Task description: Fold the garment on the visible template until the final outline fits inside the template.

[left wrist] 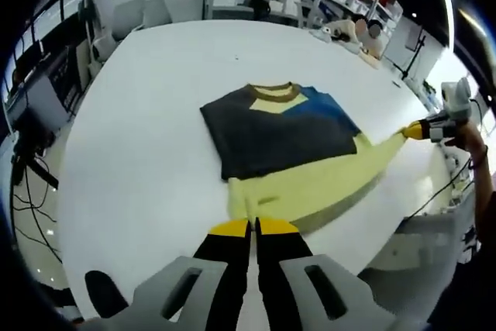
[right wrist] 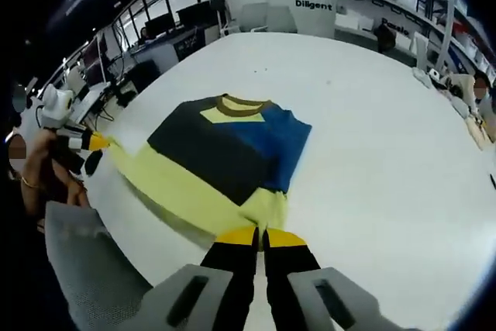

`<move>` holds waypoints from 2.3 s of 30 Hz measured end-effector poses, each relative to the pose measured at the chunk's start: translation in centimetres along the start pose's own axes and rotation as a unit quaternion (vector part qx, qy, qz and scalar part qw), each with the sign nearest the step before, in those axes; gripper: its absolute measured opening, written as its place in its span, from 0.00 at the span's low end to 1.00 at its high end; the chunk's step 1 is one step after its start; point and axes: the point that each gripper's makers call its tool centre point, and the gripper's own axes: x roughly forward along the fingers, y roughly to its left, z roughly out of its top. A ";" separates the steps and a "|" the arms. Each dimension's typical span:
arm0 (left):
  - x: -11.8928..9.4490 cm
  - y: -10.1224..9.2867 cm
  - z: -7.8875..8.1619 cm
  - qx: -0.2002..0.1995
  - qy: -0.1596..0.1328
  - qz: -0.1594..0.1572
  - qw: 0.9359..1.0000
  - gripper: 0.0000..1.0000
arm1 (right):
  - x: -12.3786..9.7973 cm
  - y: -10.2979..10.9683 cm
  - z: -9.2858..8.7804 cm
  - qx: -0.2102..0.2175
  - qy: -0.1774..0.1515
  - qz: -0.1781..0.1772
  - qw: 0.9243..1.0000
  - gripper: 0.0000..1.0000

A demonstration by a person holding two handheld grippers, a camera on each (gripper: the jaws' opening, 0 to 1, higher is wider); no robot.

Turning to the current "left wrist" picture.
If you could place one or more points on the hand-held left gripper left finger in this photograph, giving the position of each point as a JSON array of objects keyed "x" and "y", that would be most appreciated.
[{"x": 224, "y": 269}]

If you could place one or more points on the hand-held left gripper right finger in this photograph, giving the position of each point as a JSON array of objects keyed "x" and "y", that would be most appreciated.
[{"x": 283, "y": 269}]

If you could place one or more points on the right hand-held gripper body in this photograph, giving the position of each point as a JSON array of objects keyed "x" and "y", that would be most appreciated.
[{"x": 457, "y": 100}]

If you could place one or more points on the yellow garment with coloured sleeves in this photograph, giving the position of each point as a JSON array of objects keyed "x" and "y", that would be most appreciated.
[{"x": 279, "y": 129}]

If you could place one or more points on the person's right hand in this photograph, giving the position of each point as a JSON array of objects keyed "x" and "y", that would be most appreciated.
[{"x": 469, "y": 137}]

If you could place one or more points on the black light stand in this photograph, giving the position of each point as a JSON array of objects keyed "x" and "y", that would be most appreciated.
[{"x": 410, "y": 59}]

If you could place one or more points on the ceiling light strip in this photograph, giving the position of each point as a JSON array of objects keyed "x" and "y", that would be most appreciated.
[{"x": 449, "y": 9}]

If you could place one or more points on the cream cloth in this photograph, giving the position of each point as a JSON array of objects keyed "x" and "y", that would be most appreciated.
[{"x": 370, "y": 60}]

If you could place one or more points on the person's black shirt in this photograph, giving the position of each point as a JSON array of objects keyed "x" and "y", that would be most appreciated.
[{"x": 480, "y": 230}]

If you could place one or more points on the black rounded object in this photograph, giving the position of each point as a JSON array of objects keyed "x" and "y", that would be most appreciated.
[{"x": 106, "y": 294}]

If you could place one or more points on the black floor stand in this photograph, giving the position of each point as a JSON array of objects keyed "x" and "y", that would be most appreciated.
[{"x": 31, "y": 152}]

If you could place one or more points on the white cardboard box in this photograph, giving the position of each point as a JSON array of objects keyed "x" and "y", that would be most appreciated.
[{"x": 230, "y": 0}]

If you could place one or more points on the dark printed desk panel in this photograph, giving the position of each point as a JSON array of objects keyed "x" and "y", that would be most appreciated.
[{"x": 67, "y": 79}]

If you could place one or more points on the white metal stand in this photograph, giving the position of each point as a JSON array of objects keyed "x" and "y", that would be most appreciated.
[{"x": 91, "y": 28}]

